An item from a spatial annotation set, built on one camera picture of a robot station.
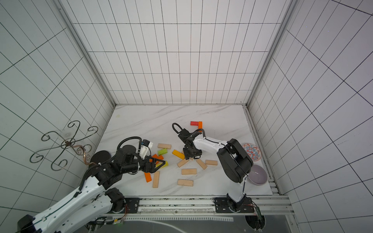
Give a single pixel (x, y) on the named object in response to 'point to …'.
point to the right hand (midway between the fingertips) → (192, 151)
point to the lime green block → (162, 151)
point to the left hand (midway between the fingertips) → (158, 164)
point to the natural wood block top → (164, 145)
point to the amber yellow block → (178, 154)
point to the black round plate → (100, 156)
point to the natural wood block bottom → (185, 182)
